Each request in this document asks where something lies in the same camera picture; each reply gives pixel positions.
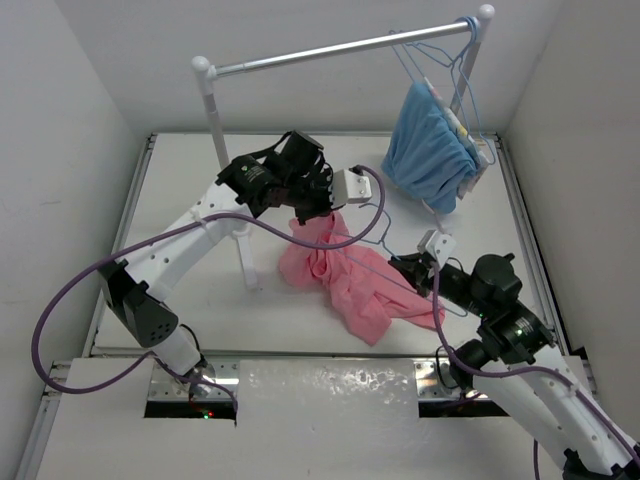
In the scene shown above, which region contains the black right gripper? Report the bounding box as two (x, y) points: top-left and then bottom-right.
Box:
(387, 250), (489, 318)

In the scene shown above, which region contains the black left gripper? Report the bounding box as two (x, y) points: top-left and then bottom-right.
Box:
(281, 167), (345, 226)

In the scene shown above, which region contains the light blue wire hanger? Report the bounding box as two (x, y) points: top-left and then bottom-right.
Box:
(319, 202), (469, 319)

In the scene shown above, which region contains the pink t shirt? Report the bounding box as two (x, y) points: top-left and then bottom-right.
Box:
(278, 243), (435, 346)

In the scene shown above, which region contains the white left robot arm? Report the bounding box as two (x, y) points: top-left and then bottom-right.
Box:
(98, 131), (334, 383)

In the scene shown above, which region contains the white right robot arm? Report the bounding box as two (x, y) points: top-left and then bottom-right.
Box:
(389, 253), (639, 479)

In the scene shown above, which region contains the blue t shirt on hanger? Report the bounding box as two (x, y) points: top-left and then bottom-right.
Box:
(382, 83), (479, 215)

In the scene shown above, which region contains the patterned white garment on hanger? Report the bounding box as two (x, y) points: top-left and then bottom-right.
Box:
(423, 76), (489, 200)

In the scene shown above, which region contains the blue hanger at rack end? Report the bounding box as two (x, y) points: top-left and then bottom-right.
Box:
(450, 16), (497, 165)

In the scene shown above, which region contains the white foreground cover board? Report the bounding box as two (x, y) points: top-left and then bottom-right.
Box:
(38, 358), (564, 479)

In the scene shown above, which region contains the white clothes rack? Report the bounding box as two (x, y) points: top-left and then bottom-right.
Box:
(190, 3), (496, 293)

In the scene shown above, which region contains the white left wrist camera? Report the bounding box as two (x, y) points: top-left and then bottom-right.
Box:
(330, 169), (373, 209)

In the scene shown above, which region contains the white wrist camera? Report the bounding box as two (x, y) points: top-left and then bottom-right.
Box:
(330, 169), (373, 209)
(417, 230), (457, 268)

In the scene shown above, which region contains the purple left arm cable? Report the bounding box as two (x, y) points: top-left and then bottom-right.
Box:
(30, 164), (386, 401)

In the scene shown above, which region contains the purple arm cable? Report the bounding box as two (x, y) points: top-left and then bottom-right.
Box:
(430, 267), (640, 480)
(30, 164), (386, 401)

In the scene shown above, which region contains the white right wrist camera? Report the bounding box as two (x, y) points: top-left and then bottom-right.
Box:
(417, 230), (457, 268)

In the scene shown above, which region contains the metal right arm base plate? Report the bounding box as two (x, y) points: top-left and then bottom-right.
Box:
(413, 357), (490, 401)

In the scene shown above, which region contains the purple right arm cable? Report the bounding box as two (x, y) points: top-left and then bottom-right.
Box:
(430, 267), (640, 480)

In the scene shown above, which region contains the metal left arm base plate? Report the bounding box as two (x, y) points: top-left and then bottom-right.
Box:
(147, 360), (240, 402)

